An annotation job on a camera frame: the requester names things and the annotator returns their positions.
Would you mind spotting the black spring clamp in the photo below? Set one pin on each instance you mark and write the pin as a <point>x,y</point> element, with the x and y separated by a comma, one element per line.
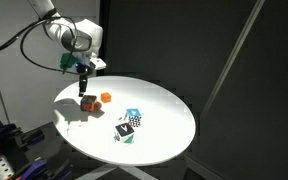
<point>32,137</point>

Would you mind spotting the small orange cube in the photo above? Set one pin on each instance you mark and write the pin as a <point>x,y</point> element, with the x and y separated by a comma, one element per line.
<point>106,97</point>

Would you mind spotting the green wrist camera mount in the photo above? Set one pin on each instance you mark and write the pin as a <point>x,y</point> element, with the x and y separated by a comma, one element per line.
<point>67,61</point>

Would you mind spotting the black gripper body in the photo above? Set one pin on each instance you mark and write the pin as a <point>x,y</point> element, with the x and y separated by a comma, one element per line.
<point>84,70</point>

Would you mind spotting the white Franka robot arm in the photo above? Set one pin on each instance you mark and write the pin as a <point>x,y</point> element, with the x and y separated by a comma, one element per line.
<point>74,31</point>

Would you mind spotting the blue checkered picture block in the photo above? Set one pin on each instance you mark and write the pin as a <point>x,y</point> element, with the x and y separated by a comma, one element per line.
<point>133,117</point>

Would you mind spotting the white table base legs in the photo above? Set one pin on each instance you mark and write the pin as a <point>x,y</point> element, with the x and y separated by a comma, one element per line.
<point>94,173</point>

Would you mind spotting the black letter V block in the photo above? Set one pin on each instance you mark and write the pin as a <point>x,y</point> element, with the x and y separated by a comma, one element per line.
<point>124,131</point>

